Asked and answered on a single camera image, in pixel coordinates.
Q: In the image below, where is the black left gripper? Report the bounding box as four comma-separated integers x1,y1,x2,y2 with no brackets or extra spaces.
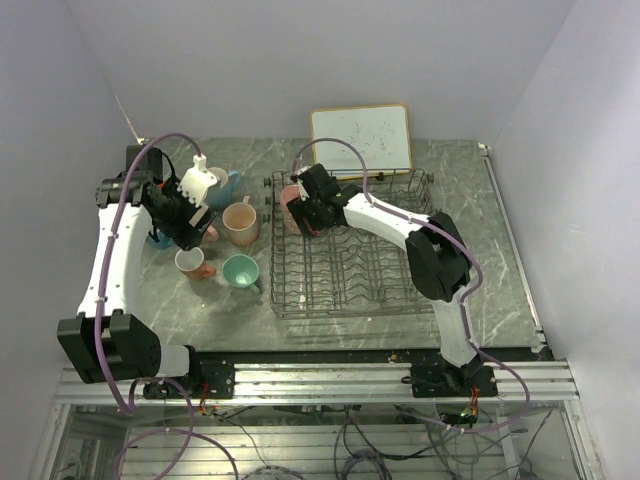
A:
155,174,218,251

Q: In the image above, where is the dark blue textured mug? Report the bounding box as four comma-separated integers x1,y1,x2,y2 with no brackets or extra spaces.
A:
146,231,174,250

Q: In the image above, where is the pink patterned mug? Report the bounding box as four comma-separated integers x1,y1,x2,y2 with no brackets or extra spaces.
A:
279,184,322,237

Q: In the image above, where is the pink faceted mug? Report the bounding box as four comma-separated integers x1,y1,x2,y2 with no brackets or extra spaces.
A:
202,226,219,243

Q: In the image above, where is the light blue mug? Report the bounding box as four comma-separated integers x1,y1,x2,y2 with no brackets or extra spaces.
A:
205,167,241,210

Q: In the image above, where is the small coral mug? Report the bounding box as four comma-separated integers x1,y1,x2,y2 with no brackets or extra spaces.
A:
174,247,216,281

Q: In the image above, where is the salmon pink mug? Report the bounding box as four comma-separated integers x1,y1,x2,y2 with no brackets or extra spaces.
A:
222,196,259,246

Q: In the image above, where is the mint green mug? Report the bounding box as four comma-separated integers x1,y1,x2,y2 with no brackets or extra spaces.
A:
222,254,261,293

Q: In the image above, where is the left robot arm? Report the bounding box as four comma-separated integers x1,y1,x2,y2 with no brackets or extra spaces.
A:
57,146,219,384

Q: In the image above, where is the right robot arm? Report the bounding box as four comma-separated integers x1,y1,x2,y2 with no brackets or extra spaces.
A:
286,164,481,396

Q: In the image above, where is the yellow framed whiteboard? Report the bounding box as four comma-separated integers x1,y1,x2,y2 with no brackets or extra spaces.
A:
310,104,413,179

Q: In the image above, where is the grey wire dish rack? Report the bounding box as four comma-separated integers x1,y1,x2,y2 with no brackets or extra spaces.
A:
263,171,433,319

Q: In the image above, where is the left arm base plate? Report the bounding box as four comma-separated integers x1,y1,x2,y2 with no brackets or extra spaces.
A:
131,346,236,400

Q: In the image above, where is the aluminium frame rail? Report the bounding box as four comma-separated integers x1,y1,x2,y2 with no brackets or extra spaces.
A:
53,362,581,406

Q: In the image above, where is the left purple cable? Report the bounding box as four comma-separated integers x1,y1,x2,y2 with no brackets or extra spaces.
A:
93,132,240,480

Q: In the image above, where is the purple cable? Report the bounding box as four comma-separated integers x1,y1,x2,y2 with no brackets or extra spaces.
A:
292,137,532,435
93,132,240,480

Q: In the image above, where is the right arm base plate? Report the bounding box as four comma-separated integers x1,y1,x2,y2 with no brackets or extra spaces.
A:
401,359,498,398

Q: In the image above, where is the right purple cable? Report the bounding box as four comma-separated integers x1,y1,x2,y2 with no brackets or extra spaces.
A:
292,137,532,435

